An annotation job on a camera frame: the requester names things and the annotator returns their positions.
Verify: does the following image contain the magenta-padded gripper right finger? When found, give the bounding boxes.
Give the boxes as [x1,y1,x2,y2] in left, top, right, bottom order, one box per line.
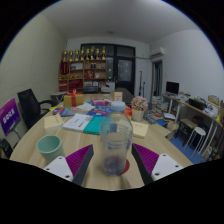
[130,143,184,186]

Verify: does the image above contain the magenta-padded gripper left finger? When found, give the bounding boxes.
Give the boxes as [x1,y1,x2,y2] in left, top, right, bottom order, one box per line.
[43,144,95,187]

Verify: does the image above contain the clear plastic water bottle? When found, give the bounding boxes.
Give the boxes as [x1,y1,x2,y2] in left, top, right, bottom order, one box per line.
[99,100,134,177]

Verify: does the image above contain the green cup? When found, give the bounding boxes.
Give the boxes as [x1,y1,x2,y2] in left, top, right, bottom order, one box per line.
[35,134,65,164]

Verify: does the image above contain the red round coaster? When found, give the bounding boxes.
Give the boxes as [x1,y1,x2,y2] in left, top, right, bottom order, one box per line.
[120,158,131,175]

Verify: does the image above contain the yellow notebook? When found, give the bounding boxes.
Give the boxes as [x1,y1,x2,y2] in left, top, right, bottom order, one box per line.
[130,120,150,140]
[43,113,65,131]

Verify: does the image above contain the white booklet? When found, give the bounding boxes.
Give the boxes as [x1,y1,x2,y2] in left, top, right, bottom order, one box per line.
[62,113,94,132]

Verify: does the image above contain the white round stool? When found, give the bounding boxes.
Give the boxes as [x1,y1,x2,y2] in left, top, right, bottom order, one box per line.
[184,126,208,158]

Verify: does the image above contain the teal book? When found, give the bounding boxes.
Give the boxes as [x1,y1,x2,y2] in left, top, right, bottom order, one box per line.
[83,115,106,136]

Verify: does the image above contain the black bag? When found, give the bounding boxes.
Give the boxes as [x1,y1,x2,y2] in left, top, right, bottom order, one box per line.
[0,138,14,159]

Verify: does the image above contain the pink flowers in white pot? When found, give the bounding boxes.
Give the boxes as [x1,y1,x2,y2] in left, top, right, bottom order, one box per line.
[130,95,149,122]

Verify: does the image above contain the blue and red book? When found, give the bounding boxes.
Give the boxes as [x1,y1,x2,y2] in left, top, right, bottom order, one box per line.
[87,105,113,117]

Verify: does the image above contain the yellow gift box red ribbon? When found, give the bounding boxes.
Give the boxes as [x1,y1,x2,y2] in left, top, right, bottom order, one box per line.
[63,88,85,108]

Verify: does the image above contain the black office chair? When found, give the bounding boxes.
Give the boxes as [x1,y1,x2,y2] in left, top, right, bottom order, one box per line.
[16,88,58,131]

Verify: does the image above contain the cluttered side desk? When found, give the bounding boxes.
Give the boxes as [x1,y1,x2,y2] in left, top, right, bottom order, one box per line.
[163,93,224,158]

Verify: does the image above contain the small round table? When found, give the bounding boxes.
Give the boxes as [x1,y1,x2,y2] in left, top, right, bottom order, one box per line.
[50,91,69,104]

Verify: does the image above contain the purple sign board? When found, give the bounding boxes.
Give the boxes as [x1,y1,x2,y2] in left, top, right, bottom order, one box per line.
[0,97,22,137]

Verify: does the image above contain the pink box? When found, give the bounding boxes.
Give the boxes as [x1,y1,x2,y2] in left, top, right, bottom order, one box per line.
[90,98,111,108]

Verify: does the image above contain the black computer monitor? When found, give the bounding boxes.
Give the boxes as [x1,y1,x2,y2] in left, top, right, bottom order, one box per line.
[165,80,180,96]

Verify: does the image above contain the grey chair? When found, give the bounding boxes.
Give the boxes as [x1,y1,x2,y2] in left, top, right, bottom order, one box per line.
[114,87,134,104]

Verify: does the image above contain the wooden shelf unit with trophies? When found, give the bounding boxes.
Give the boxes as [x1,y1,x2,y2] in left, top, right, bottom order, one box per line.
[58,45,108,94]

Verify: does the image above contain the black framed glass door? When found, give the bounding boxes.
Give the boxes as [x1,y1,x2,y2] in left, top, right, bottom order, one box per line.
[80,43,137,96]

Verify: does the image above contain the white air conditioner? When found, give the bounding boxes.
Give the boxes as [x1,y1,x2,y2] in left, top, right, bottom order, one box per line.
[149,46,166,58]

